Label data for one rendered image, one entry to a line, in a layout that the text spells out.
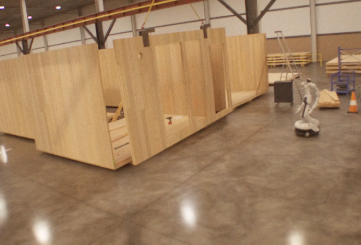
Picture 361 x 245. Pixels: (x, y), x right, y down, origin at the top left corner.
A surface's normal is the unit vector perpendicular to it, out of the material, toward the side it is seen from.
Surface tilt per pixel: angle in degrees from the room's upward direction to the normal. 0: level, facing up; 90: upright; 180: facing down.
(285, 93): 90
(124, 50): 90
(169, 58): 90
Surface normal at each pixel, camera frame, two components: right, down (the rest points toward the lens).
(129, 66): 0.79, 0.05
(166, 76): -0.58, 0.22
